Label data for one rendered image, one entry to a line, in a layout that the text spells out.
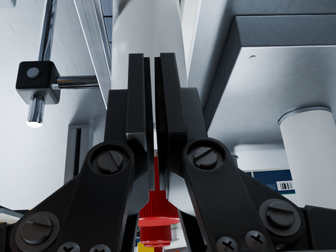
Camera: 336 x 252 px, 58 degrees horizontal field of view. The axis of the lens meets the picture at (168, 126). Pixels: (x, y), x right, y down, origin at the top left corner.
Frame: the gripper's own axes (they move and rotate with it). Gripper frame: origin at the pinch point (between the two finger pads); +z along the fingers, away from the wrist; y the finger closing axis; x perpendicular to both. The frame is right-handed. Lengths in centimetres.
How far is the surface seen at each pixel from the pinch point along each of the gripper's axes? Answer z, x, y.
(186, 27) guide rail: 17.8, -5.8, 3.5
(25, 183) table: 54, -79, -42
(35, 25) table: 28.7, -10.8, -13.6
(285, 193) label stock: 28, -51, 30
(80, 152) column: 33, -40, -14
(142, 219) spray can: 0.3, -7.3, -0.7
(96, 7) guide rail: 11.4, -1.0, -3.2
